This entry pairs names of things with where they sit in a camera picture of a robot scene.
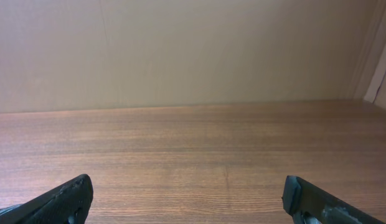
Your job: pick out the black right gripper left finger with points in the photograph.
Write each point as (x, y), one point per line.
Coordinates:
(67, 203)

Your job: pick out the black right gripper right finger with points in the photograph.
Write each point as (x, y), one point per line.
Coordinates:
(307, 203)

